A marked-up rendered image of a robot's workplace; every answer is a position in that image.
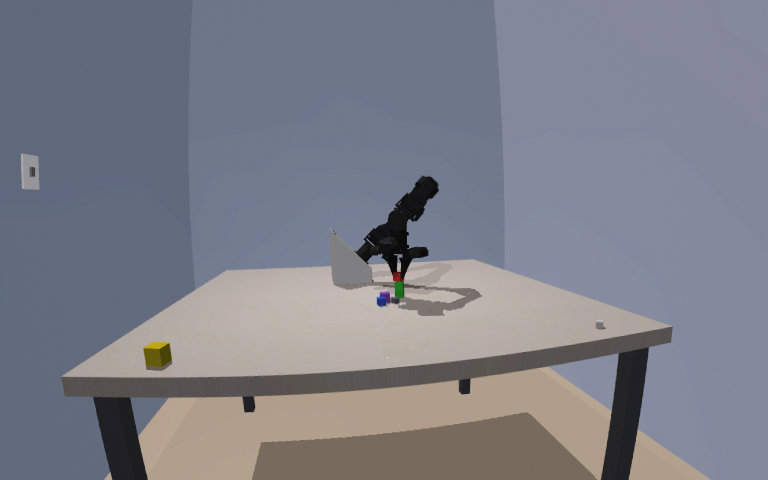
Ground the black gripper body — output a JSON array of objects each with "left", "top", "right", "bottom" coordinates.
[{"left": 369, "top": 229, "right": 428, "bottom": 258}]

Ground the yellow cube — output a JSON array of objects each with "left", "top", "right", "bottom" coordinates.
[{"left": 143, "top": 342, "right": 172, "bottom": 367}]

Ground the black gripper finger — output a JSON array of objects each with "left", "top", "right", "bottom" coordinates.
[
  {"left": 399, "top": 257, "right": 414, "bottom": 279},
  {"left": 381, "top": 255, "right": 398, "bottom": 275}
]

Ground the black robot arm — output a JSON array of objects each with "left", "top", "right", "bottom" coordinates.
[{"left": 354, "top": 176, "right": 438, "bottom": 264}]

